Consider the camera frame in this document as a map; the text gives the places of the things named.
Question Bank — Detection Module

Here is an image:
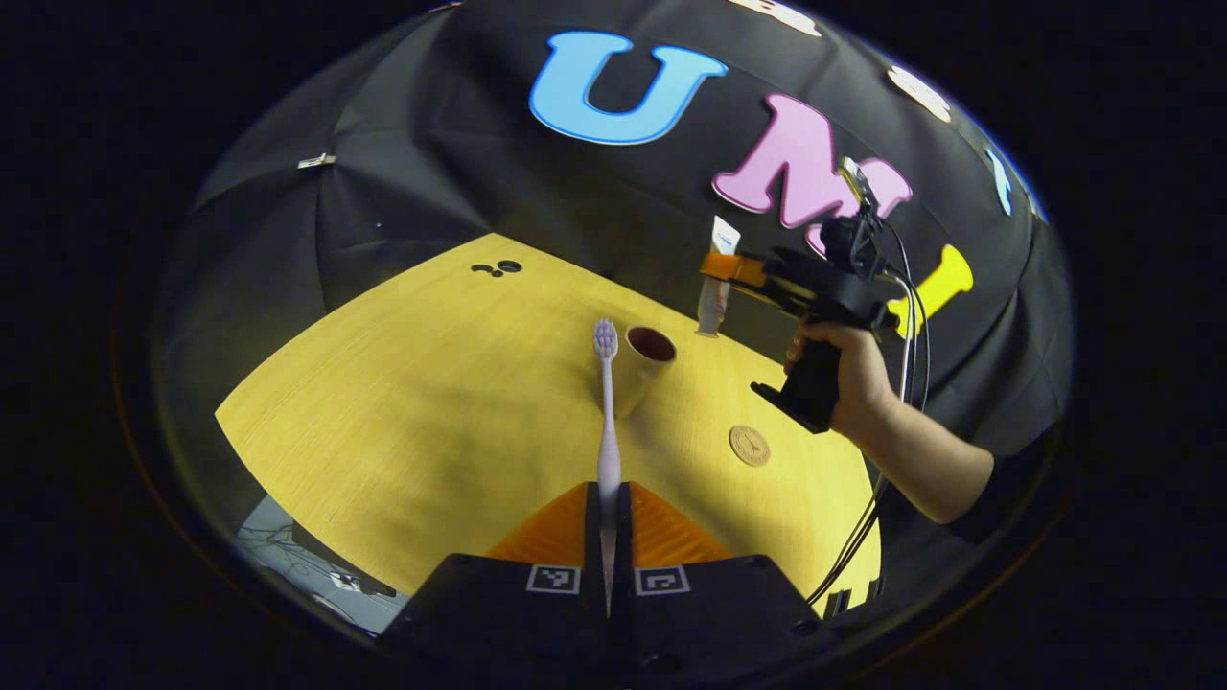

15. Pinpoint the white toothpaste tube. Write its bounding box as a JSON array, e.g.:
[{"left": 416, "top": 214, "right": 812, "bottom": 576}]
[{"left": 696, "top": 216, "right": 742, "bottom": 338}]

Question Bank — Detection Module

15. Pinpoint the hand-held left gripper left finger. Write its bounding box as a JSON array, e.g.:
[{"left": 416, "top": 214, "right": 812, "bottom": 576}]
[{"left": 383, "top": 481, "right": 614, "bottom": 686}]

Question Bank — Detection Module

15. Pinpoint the beige cup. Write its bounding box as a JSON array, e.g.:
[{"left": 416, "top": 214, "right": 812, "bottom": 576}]
[{"left": 613, "top": 326, "right": 678, "bottom": 418}]

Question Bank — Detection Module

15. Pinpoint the round cork coaster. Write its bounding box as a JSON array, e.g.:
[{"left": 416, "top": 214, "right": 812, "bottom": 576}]
[{"left": 729, "top": 425, "right": 772, "bottom": 468}]

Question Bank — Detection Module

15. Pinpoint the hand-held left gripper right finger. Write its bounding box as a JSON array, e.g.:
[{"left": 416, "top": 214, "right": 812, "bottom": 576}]
[{"left": 613, "top": 481, "right": 845, "bottom": 686}]

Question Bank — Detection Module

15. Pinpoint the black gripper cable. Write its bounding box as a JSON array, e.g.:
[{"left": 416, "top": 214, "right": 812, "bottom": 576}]
[{"left": 805, "top": 216, "right": 933, "bottom": 607}]

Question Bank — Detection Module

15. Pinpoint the pale pink toothbrush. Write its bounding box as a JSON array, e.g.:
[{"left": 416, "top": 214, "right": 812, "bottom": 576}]
[{"left": 592, "top": 318, "right": 624, "bottom": 614}]

